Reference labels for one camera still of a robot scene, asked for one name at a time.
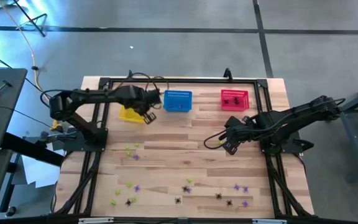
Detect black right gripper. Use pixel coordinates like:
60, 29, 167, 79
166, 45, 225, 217
224, 115, 251, 156

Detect black floor stand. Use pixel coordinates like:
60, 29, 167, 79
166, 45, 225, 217
12, 0, 48, 37

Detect red plastic basket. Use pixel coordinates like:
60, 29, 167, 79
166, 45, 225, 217
220, 89, 250, 112

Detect grey side desk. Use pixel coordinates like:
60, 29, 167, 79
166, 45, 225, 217
0, 67, 28, 220

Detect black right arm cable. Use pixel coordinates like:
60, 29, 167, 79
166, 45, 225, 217
203, 130, 229, 151

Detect blue-grey metal table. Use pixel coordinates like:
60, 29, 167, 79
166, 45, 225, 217
337, 79, 358, 184

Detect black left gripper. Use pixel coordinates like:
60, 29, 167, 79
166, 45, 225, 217
128, 85, 163, 126

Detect yellow plastic basket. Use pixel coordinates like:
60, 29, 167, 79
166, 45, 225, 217
118, 105, 147, 124

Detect white paper sheets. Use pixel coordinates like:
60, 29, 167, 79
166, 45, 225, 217
21, 141, 65, 189

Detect yellow floor cable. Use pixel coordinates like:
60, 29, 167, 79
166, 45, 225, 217
0, 0, 51, 100

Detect blue plastic basket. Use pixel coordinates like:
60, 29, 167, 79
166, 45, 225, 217
162, 90, 193, 113

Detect silver frame bracket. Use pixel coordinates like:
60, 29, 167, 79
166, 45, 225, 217
78, 217, 115, 224
252, 218, 288, 224

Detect black support beam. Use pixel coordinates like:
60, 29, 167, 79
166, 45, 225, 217
1, 132, 65, 167

